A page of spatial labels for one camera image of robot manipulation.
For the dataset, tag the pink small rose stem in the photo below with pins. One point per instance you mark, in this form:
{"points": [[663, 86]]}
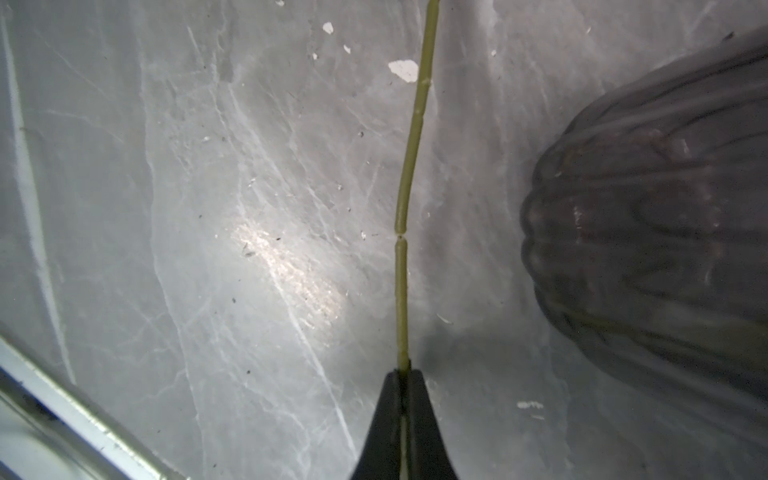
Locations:
{"points": [[423, 84]]}

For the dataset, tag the dark maroon glass vase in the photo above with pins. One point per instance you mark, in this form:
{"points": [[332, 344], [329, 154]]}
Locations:
{"points": [[645, 234]]}

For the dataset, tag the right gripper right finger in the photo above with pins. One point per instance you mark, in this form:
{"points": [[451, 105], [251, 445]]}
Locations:
{"points": [[425, 454]]}

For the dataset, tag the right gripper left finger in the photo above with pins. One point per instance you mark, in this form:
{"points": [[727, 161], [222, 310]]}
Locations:
{"points": [[381, 455]]}

